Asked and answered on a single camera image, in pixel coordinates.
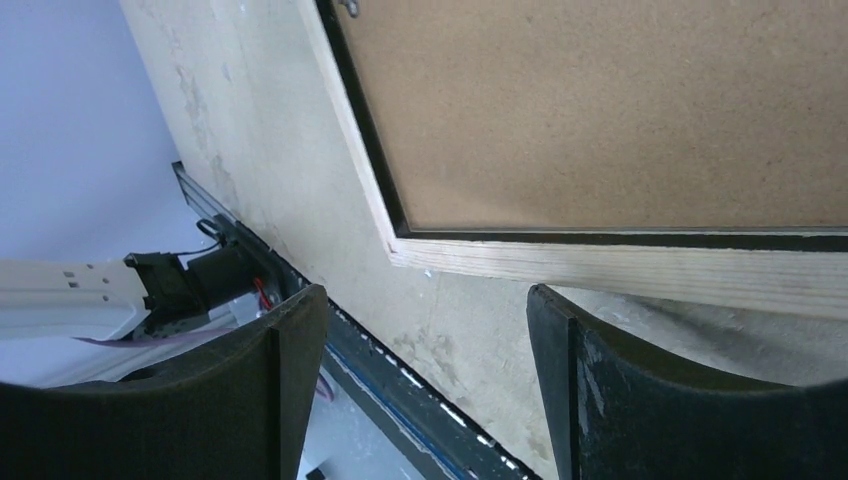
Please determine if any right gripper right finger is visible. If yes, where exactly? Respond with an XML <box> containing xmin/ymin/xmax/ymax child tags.
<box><xmin>526</xmin><ymin>284</ymin><xmax>847</xmax><ymax>479</ymax></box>

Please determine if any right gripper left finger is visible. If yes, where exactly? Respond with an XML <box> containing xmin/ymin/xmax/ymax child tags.
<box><xmin>1</xmin><ymin>285</ymin><xmax>328</xmax><ymax>479</ymax></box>

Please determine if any wooden picture frame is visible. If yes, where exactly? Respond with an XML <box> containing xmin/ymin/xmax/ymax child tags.
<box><xmin>297</xmin><ymin>1</ymin><xmax>847</xmax><ymax>320</ymax></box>

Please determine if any brown cardboard backing board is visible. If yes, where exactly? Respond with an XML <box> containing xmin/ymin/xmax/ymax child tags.
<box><xmin>340</xmin><ymin>1</ymin><xmax>847</xmax><ymax>230</ymax></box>

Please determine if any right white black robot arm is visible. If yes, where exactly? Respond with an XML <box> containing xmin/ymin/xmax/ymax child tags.
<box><xmin>1</xmin><ymin>245</ymin><xmax>847</xmax><ymax>479</ymax></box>

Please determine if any aluminium rail frame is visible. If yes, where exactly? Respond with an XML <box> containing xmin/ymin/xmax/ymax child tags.
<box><xmin>171</xmin><ymin>161</ymin><xmax>235</xmax><ymax>222</ymax></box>

